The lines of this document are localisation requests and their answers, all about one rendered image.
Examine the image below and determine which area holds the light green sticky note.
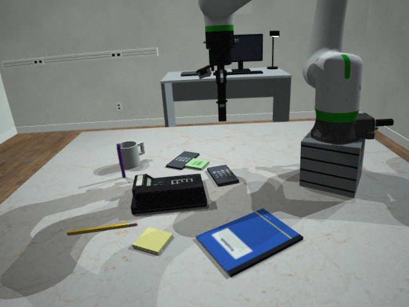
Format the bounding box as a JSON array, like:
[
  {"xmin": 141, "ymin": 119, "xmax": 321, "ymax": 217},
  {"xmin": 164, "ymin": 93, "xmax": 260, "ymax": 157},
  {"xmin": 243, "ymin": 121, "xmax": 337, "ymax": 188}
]
[{"xmin": 185, "ymin": 158, "xmax": 210, "ymax": 170}]

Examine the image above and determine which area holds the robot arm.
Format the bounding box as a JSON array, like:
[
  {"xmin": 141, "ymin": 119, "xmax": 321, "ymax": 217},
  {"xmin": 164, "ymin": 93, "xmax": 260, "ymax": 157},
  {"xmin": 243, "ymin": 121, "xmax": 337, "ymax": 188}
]
[{"xmin": 198, "ymin": 0, "xmax": 394, "ymax": 144}]

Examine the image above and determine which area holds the grey mug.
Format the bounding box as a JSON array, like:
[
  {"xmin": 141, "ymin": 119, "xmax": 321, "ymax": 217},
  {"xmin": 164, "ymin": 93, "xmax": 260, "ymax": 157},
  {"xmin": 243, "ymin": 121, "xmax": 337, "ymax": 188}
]
[{"xmin": 120, "ymin": 141, "xmax": 145, "ymax": 169}]

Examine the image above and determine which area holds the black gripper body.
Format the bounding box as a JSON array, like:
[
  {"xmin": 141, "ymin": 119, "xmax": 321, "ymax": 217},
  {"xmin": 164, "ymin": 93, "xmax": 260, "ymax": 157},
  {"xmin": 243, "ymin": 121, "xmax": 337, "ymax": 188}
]
[{"xmin": 209, "ymin": 49, "xmax": 232, "ymax": 77}]

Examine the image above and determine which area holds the black telephone handset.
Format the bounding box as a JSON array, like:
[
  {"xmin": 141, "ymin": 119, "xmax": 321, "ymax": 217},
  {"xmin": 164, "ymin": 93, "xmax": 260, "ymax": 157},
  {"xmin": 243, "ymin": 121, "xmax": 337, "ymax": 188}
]
[{"xmin": 135, "ymin": 180, "xmax": 204, "ymax": 201}]

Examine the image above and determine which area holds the blue notebook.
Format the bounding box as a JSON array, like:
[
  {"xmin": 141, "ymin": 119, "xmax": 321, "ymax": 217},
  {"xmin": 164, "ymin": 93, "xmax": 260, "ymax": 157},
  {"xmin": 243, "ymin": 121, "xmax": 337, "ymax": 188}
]
[{"xmin": 196, "ymin": 209, "xmax": 304, "ymax": 277}]

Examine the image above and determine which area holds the dark grey pocket calculator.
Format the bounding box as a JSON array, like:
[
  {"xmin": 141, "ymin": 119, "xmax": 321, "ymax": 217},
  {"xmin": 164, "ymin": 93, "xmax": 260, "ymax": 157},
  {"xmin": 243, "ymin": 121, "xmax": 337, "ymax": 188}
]
[{"xmin": 207, "ymin": 165, "xmax": 239, "ymax": 186}]

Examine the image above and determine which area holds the yellow sticky note pad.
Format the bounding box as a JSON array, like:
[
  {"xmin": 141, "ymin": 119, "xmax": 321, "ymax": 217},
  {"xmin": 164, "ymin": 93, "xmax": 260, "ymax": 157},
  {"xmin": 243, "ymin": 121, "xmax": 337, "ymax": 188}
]
[{"xmin": 132, "ymin": 227, "xmax": 173, "ymax": 255}]

